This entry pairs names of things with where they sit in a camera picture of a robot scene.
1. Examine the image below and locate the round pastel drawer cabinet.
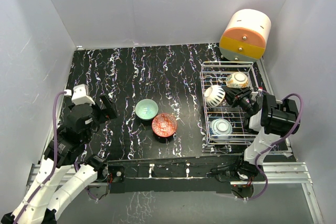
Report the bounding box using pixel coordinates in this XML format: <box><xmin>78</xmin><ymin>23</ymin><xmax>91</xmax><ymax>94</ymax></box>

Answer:
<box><xmin>219</xmin><ymin>9</ymin><xmax>271</xmax><ymax>62</ymax></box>

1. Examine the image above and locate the celadon green bowl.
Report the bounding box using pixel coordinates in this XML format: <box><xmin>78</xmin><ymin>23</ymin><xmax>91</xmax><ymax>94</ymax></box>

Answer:
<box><xmin>135</xmin><ymin>99</ymin><xmax>159</xmax><ymax>121</ymax></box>

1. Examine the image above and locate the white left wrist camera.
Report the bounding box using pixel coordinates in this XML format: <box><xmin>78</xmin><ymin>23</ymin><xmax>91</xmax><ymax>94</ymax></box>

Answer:
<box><xmin>71</xmin><ymin>84</ymin><xmax>95</xmax><ymax>105</ymax></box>

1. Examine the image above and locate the white wire dish rack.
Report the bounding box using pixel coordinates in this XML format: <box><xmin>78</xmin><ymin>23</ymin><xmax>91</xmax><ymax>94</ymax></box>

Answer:
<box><xmin>200</xmin><ymin>61</ymin><xmax>265</xmax><ymax>148</ymax></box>

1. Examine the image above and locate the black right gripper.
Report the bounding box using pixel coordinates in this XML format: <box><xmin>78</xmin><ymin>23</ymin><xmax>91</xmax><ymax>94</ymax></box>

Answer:
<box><xmin>219</xmin><ymin>87</ymin><xmax>254</xmax><ymax>115</ymax></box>

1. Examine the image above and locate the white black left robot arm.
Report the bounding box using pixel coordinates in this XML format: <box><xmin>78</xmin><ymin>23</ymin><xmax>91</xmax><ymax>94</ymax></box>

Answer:
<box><xmin>1</xmin><ymin>94</ymin><xmax>118</xmax><ymax>223</ymax></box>

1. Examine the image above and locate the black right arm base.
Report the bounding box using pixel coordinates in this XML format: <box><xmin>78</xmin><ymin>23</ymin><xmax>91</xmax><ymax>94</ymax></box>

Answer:
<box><xmin>206</xmin><ymin>163</ymin><xmax>265</xmax><ymax>185</ymax></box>

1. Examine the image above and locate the white bowl black striped outside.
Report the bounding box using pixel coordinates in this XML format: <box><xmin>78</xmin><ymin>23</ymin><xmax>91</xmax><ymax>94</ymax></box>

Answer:
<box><xmin>204</xmin><ymin>85</ymin><xmax>225</xmax><ymax>108</ymax></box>

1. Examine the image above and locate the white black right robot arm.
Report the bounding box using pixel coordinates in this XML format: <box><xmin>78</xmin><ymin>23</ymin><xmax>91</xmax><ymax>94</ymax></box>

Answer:
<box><xmin>224</xmin><ymin>87</ymin><xmax>300</xmax><ymax>180</ymax></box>

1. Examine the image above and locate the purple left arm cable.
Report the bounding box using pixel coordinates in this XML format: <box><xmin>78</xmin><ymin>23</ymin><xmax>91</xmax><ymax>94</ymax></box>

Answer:
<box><xmin>10</xmin><ymin>89</ymin><xmax>72</xmax><ymax>222</ymax></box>

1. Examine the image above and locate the blue white patterned bowl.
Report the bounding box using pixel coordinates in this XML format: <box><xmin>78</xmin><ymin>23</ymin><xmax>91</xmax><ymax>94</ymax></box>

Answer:
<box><xmin>209</xmin><ymin>118</ymin><xmax>233</xmax><ymax>140</ymax></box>

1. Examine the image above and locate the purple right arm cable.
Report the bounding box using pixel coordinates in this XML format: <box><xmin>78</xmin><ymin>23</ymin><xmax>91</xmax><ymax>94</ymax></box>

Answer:
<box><xmin>244</xmin><ymin>87</ymin><xmax>305</xmax><ymax>201</ymax></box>

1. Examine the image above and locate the red patterned bowl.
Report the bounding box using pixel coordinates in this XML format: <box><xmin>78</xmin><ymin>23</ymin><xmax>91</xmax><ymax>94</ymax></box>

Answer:
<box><xmin>152</xmin><ymin>113</ymin><xmax>177</xmax><ymax>137</ymax></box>

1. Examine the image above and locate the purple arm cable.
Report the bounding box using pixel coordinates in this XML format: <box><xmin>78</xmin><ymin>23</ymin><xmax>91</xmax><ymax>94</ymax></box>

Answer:
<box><xmin>244</xmin><ymin>87</ymin><xmax>305</xmax><ymax>201</ymax></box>
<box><xmin>10</xmin><ymin>89</ymin><xmax>72</xmax><ymax>222</ymax></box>

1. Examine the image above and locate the black marble table mat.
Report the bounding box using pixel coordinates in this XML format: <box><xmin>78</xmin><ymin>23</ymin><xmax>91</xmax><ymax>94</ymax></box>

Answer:
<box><xmin>66</xmin><ymin>43</ymin><xmax>248</xmax><ymax>162</ymax></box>

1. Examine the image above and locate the floral cream bowl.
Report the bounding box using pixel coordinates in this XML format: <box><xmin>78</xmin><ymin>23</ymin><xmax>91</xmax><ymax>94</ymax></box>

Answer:
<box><xmin>226</xmin><ymin>72</ymin><xmax>249</xmax><ymax>89</ymax></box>

